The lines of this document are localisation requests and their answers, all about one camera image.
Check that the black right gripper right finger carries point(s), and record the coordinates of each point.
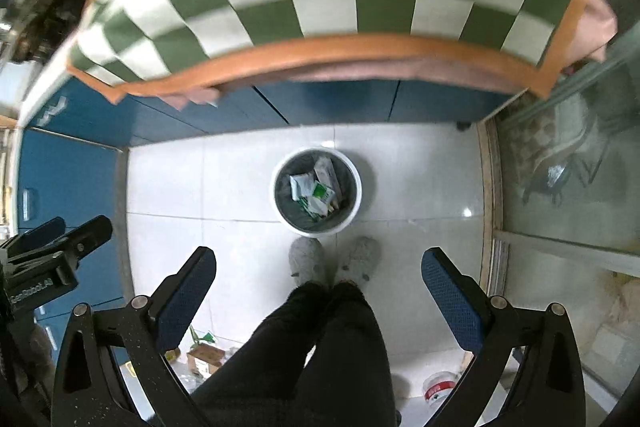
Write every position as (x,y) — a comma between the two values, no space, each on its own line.
(548,389)

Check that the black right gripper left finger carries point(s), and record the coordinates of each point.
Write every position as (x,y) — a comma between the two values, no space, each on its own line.
(89,389)

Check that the silver medicine sachet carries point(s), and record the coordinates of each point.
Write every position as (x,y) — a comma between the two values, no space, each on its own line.
(302,185)

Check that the clear white plastic sachet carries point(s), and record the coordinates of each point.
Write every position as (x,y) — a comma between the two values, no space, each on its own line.
(320,204)

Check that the blue kitchen cabinet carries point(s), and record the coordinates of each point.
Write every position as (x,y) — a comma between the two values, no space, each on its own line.
(172,179)

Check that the white round trash bin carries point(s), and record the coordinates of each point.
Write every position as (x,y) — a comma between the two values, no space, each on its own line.
(294,216)

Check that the white red plastic container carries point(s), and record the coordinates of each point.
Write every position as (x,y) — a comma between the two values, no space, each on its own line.
(438,386)

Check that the small cardboard box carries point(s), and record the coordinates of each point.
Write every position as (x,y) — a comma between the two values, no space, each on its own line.
(204,359)

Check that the glass sliding door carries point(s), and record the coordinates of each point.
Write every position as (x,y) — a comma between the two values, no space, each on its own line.
(570,170)

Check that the person's black trouser legs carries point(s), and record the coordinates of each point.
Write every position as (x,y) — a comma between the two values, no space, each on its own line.
(318,360)

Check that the right grey slipper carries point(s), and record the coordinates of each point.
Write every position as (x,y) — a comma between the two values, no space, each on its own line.
(357,265)

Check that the grey slipper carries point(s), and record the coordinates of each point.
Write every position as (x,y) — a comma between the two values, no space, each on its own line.
(306,261)
(357,265)

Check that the left grey slipper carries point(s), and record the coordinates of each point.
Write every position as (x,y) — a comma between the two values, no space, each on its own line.
(306,261)

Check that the green white checkered tablecloth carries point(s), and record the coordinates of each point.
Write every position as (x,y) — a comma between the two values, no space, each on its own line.
(186,49)

